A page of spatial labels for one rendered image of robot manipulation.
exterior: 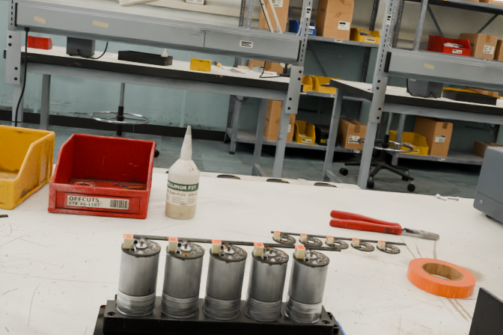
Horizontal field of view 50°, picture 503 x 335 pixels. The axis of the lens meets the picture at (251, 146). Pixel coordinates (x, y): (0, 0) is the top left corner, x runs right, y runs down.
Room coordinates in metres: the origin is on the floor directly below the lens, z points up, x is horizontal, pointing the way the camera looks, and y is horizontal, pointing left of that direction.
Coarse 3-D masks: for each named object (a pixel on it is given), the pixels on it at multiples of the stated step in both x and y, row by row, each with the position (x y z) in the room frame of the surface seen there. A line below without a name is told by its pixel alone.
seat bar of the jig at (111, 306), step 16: (112, 304) 0.32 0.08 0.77; (160, 304) 0.32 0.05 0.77; (240, 304) 0.34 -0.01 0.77; (112, 320) 0.30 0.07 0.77; (128, 320) 0.30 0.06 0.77; (144, 320) 0.30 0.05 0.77; (160, 320) 0.31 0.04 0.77; (176, 320) 0.31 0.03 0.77; (192, 320) 0.31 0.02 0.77; (208, 320) 0.31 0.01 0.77; (224, 320) 0.31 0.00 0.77; (240, 320) 0.32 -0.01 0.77; (256, 320) 0.32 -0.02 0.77; (288, 320) 0.32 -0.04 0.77; (320, 320) 0.33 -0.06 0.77
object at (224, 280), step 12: (228, 252) 0.33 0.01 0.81; (216, 264) 0.32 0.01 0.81; (228, 264) 0.32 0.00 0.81; (240, 264) 0.32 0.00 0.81; (216, 276) 0.32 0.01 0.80; (228, 276) 0.32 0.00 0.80; (240, 276) 0.32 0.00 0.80; (216, 288) 0.32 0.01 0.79; (228, 288) 0.32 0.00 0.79; (240, 288) 0.32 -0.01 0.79; (204, 300) 0.32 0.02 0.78; (216, 300) 0.32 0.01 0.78; (228, 300) 0.32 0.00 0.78; (240, 300) 0.32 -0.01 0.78; (204, 312) 0.32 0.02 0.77; (216, 312) 0.32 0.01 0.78; (228, 312) 0.32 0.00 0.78
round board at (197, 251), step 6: (180, 246) 0.33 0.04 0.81; (192, 246) 0.33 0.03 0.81; (198, 246) 0.33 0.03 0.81; (168, 252) 0.31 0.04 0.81; (174, 252) 0.32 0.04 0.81; (180, 252) 0.32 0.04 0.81; (186, 252) 0.32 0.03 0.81; (192, 252) 0.32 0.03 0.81; (198, 252) 0.32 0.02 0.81; (204, 252) 0.32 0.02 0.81; (180, 258) 0.31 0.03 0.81; (186, 258) 0.31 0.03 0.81; (192, 258) 0.31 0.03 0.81
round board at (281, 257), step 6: (252, 252) 0.33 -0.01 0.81; (264, 252) 0.33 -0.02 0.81; (276, 252) 0.34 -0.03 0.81; (282, 252) 0.34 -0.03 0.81; (258, 258) 0.32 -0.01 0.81; (264, 258) 0.32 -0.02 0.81; (270, 258) 0.33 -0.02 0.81; (276, 258) 0.33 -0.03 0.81; (282, 258) 0.33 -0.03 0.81; (288, 258) 0.33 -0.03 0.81; (276, 264) 0.32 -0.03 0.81
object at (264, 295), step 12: (252, 264) 0.33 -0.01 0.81; (264, 264) 0.32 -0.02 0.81; (252, 276) 0.33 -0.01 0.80; (264, 276) 0.32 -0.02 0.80; (276, 276) 0.32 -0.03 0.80; (252, 288) 0.32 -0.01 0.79; (264, 288) 0.32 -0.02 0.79; (276, 288) 0.32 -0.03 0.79; (252, 300) 0.32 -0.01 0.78; (264, 300) 0.32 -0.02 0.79; (276, 300) 0.32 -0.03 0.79; (252, 312) 0.32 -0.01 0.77; (264, 312) 0.32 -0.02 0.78; (276, 312) 0.32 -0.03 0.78
